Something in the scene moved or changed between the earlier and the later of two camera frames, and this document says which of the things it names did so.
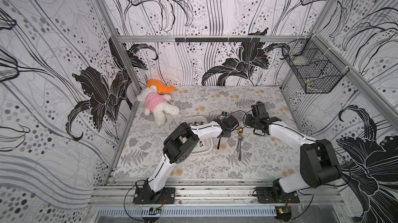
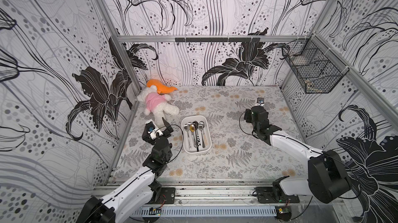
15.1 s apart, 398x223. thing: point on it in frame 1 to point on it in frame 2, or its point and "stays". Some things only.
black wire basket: [316, 68] stays
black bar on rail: [217, 40] stays
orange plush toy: [161, 88] stays
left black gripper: [227, 135] to [168, 130]
